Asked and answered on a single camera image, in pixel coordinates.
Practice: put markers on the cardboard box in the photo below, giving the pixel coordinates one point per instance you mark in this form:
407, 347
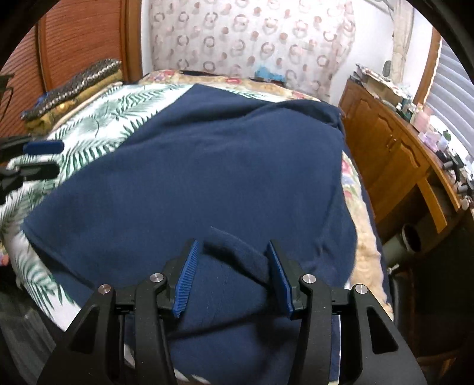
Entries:
383, 89

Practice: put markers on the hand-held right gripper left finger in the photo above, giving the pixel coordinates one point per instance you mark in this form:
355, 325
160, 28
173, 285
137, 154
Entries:
185, 281

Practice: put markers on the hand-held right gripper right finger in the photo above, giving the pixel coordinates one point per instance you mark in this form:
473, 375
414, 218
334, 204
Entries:
281, 281

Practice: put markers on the navy blue printed t-shirt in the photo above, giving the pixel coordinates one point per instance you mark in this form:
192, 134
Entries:
203, 166

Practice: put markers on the white window blind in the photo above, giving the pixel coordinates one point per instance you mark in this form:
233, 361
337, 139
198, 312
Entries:
455, 85

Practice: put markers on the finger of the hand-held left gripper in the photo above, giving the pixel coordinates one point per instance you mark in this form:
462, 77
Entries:
42, 147
37, 172

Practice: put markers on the wooden cabinet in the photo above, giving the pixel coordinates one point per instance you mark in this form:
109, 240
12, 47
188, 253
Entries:
381, 148

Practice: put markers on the circle pattern sheer curtain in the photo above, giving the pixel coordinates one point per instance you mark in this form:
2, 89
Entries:
240, 37

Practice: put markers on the row of small dark items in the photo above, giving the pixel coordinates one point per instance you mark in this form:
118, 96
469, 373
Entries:
453, 163

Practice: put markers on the dark circle patterned cloth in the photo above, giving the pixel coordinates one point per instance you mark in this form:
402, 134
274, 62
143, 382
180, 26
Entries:
70, 89

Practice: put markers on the beige tied curtain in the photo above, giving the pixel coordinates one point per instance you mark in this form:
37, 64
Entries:
403, 33

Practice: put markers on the blue plastic bag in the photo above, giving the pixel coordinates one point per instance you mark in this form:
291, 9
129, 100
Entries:
270, 74

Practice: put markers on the wooden louvred door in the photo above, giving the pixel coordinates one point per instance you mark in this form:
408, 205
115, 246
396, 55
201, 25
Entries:
74, 37

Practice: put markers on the pink container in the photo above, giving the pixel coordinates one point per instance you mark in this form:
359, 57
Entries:
422, 118

